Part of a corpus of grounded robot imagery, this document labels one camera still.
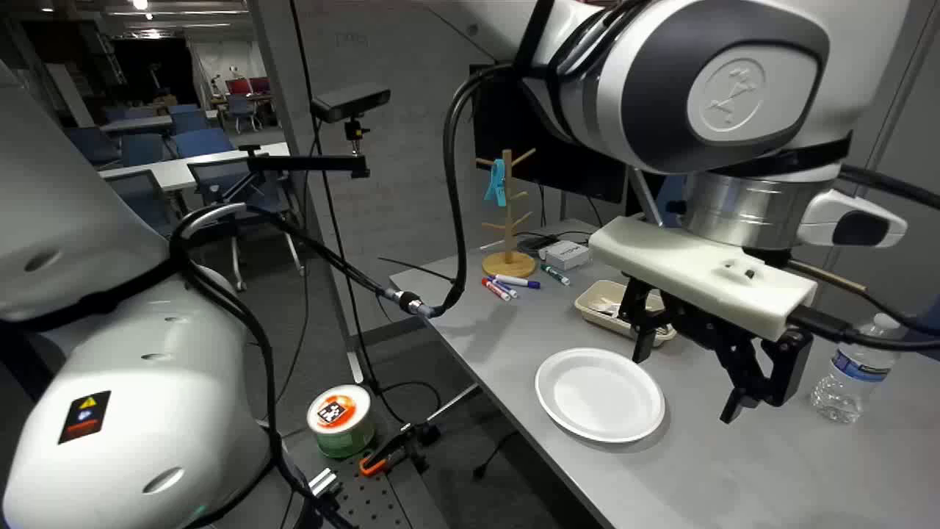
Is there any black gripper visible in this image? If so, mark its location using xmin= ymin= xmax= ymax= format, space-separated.
xmin=616 ymin=276 xmax=816 ymax=426

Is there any beige cutlery tray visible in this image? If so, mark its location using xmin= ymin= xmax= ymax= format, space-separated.
xmin=572 ymin=276 xmax=679 ymax=351

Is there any white paper plate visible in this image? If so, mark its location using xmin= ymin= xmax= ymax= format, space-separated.
xmin=532 ymin=344 xmax=669 ymax=448

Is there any clear plastic water bottle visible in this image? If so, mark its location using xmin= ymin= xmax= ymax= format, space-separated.
xmin=808 ymin=313 xmax=905 ymax=430

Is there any small white box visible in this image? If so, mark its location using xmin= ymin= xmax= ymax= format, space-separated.
xmin=538 ymin=235 xmax=594 ymax=273

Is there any red marker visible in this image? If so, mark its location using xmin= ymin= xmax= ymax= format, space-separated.
xmin=479 ymin=276 xmax=516 ymax=304

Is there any blue glove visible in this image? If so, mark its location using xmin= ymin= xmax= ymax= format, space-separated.
xmin=482 ymin=157 xmax=510 ymax=211

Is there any black perforated breadboard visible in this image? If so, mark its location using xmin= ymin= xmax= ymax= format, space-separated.
xmin=325 ymin=467 xmax=465 ymax=529

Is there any green white tape roll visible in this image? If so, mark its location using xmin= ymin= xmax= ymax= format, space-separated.
xmin=304 ymin=382 xmax=378 ymax=466

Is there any silver metal clamp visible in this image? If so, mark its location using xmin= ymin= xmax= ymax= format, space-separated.
xmin=304 ymin=466 xmax=344 ymax=502

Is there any white desk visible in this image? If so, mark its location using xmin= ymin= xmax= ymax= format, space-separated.
xmin=96 ymin=142 xmax=294 ymax=197

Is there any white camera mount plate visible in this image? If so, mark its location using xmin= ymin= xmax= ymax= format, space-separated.
xmin=588 ymin=214 xmax=819 ymax=344

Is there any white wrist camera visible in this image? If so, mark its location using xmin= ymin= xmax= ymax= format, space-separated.
xmin=797 ymin=189 xmax=911 ymax=251

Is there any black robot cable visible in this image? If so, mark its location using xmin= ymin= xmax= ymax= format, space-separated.
xmin=165 ymin=56 xmax=538 ymax=529

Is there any orange handled clamp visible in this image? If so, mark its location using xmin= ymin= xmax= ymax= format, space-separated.
xmin=356 ymin=420 xmax=438 ymax=483

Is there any black external camera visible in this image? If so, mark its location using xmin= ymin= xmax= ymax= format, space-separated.
xmin=312 ymin=87 xmax=393 ymax=128

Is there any black camera support arm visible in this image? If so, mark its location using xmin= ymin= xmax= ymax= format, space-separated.
xmin=244 ymin=116 xmax=375 ymax=184

